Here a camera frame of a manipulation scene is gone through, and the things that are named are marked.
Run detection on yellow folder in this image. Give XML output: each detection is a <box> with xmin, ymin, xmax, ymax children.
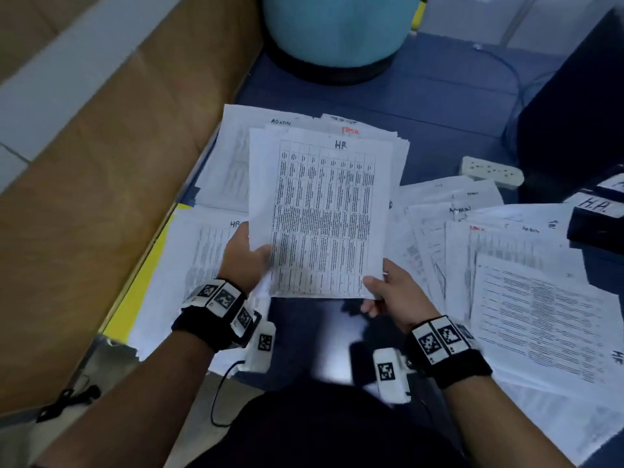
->
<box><xmin>102</xmin><ymin>201</ymin><xmax>193</xmax><ymax>345</ymax></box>

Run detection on printed paper sheet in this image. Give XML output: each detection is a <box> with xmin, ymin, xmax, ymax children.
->
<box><xmin>246</xmin><ymin>126</ymin><xmax>394</xmax><ymax>300</ymax></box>

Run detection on person's right hand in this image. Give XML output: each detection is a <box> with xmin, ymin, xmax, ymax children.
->
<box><xmin>361</xmin><ymin>258</ymin><xmax>442</xmax><ymax>334</ymax></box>

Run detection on thin power cable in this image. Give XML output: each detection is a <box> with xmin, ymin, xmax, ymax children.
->
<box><xmin>473</xmin><ymin>44</ymin><xmax>528</xmax><ymax>157</ymax></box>

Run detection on black camera cable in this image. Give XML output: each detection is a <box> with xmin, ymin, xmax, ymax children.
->
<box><xmin>209</xmin><ymin>358</ymin><xmax>247</xmax><ymax>428</ymax></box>

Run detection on white power strip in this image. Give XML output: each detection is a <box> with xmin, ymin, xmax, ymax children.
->
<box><xmin>459</xmin><ymin>155</ymin><xmax>526</xmax><ymax>189</ymax></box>

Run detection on white partition panel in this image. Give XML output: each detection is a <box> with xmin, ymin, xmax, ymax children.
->
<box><xmin>424</xmin><ymin>0</ymin><xmax>624</xmax><ymax>55</ymax></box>

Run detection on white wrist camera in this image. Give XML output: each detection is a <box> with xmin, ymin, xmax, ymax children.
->
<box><xmin>372</xmin><ymin>346</ymin><xmax>415</xmax><ymax>404</ymax></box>
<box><xmin>240</xmin><ymin>319</ymin><xmax>278</xmax><ymax>374</ymax></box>

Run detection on black marker wristband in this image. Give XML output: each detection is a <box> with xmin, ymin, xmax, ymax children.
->
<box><xmin>172</xmin><ymin>278</ymin><xmax>263</xmax><ymax>352</ymax></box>
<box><xmin>404</xmin><ymin>315</ymin><xmax>493</xmax><ymax>389</ymax></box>

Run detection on person's right forearm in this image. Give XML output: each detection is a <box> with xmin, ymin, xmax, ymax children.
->
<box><xmin>439</xmin><ymin>375</ymin><xmax>577</xmax><ymax>468</ymax></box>

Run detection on person's dark trousers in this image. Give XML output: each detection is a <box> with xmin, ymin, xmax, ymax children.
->
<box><xmin>185</xmin><ymin>380</ymin><xmax>469</xmax><ymax>468</ymax></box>

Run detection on black strap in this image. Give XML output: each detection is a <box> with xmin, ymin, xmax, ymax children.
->
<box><xmin>34</xmin><ymin>383</ymin><xmax>103</xmax><ymax>423</ymax></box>

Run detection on person's left forearm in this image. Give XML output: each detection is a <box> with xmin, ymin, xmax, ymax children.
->
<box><xmin>34</xmin><ymin>331</ymin><xmax>216</xmax><ymax>468</ymax></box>

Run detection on teal cylindrical barrel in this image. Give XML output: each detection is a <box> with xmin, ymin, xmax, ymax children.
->
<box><xmin>260</xmin><ymin>0</ymin><xmax>425</xmax><ymax>86</ymax></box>

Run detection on neat stack of printed papers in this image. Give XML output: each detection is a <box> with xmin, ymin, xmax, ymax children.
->
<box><xmin>129</xmin><ymin>204</ymin><xmax>274</xmax><ymax>376</ymax></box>
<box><xmin>312</xmin><ymin>114</ymin><xmax>411</xmax><ymax>205</ymax></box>
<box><xmin>195</xmin><ymin>104</ymin><xmax>313</xmax><ymax>213</ymax></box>

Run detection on person's left hand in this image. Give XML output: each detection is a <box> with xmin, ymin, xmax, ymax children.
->
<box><xmin>216</xmin><ymin>222</ymin><xmax>274</xmax><ymax>296</ymax></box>

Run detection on yellow plastic item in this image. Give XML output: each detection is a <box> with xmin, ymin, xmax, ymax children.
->
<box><xmin>409</xmin><ymin>0</ymin><xmax>430</xmax><ymax>35</ymax></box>

